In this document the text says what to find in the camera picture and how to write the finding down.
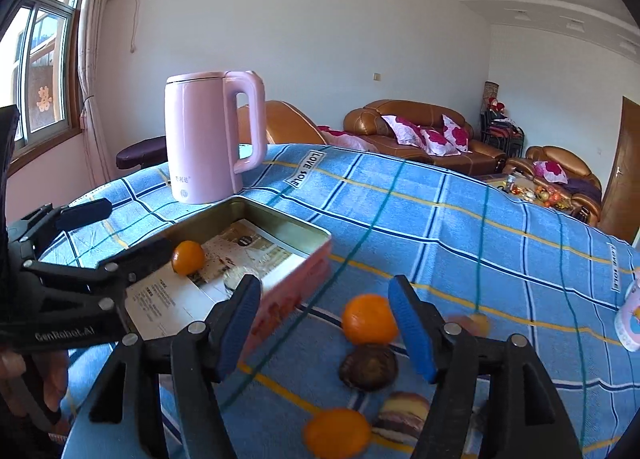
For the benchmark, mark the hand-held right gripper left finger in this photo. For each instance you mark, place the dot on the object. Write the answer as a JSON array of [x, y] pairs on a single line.
[[239, 324]]

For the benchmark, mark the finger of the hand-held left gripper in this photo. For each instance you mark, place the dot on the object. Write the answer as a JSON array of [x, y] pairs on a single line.
[[75, 216], [142, 256]]

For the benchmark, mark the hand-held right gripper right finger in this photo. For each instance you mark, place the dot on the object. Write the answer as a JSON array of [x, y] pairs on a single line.
[[412, 329]]

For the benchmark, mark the orange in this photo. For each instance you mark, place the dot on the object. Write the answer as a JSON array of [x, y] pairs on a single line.
[[187, 256], [480, 323], [337, 431], [367, 319]]

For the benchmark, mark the brown mangosteen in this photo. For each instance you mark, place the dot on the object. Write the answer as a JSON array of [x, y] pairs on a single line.
[[368, 369], [400, 414]]

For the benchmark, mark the pink metal tin box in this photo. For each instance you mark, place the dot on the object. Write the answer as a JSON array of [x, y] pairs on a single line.
[[280, 226]]

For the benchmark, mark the person's left hand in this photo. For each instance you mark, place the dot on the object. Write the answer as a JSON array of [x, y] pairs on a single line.
[[50, 379]]

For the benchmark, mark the printed paper booklet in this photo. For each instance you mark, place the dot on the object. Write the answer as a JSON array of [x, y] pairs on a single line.
[[165, 299]]

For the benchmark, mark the purple padded stool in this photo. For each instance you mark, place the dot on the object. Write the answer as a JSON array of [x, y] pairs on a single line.
[[140, 151]]

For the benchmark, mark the blue plaid tablecloth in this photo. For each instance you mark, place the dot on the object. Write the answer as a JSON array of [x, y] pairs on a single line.
[[450, 239]]

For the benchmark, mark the pink electric kettle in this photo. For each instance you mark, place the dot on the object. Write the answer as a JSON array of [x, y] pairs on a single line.
[[200, 139]]

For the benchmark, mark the pink curtain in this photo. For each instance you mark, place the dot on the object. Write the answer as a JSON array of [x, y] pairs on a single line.
[[95, 64]]

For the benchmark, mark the window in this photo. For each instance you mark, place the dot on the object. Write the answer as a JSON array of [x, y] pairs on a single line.
[[45, 64]]

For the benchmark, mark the coffee table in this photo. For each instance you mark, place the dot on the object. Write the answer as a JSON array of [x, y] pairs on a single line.
[[495, 179]]

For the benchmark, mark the pile of snacks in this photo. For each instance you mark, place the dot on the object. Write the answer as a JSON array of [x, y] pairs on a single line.
[[545, 195]]

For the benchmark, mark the floral pillow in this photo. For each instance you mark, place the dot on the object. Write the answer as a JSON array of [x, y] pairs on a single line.
[[456, 133], [550, 170], [400, 129], [437, 141]]

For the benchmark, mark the brown leather recliner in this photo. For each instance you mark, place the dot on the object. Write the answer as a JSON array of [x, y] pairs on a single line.
[[290, 124]]

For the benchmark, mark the pink cartoon cup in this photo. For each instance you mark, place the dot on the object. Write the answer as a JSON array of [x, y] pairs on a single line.
[[627, 319]]

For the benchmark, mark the stacked dark chairs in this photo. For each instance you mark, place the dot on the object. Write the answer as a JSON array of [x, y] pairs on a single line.
[[500, 131]]

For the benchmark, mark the brown leather sofa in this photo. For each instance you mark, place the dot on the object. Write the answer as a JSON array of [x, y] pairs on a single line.
[[400, 111]]

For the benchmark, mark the purple cloth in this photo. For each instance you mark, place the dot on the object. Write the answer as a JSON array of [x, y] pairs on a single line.
[[582, 186]]

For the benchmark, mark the brown leather armchair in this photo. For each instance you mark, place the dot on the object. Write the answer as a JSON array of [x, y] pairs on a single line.
[[560, 154]]

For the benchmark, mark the red plush toy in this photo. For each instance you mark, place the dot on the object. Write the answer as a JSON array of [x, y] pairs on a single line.
[[496, 104]]

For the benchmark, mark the tall patterned vase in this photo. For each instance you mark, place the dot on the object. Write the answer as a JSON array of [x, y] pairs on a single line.
[[491, 91]]

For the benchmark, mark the brown wooden door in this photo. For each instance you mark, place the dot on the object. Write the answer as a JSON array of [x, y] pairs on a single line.
[[625, 164]]

